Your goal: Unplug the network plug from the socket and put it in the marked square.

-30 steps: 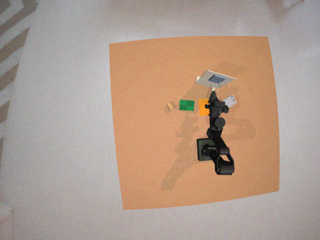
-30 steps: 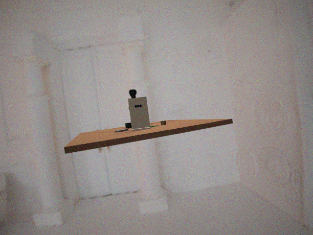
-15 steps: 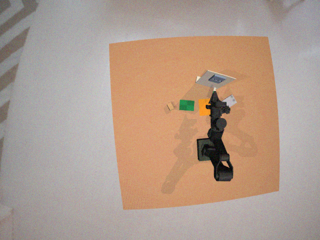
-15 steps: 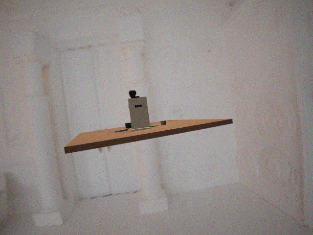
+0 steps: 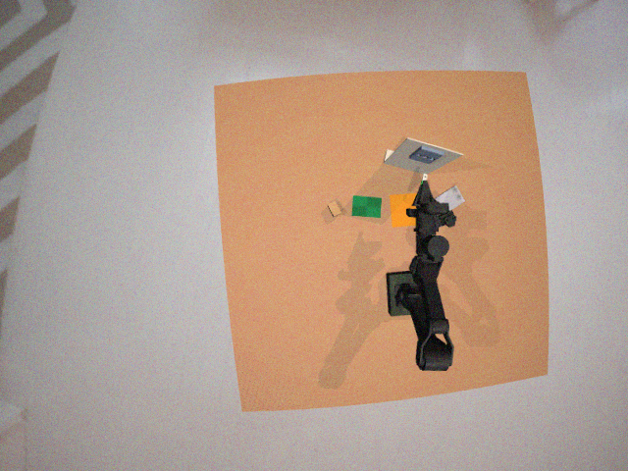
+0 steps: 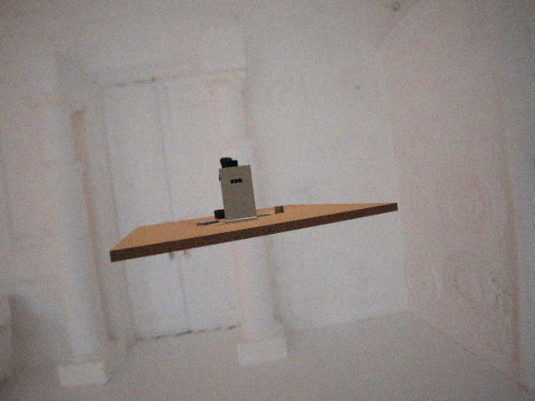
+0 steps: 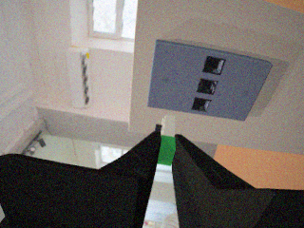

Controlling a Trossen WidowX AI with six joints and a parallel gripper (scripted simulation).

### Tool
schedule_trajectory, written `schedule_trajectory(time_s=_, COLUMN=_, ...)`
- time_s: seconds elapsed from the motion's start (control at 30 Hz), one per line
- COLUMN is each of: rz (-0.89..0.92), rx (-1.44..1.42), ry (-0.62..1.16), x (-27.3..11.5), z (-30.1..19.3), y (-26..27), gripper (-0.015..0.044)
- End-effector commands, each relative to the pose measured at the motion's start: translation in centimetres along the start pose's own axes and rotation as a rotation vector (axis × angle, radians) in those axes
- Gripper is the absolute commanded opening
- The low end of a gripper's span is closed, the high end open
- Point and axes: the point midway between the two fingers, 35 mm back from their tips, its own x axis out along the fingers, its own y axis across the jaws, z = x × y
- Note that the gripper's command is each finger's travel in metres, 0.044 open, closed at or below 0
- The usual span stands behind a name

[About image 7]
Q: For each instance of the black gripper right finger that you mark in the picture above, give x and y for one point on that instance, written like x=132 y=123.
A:
x=207 y=195

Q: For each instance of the beige panel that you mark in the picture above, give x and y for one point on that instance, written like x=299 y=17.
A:
x=231 y=71

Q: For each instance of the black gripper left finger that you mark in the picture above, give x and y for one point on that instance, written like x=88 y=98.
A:
x=115 y=196

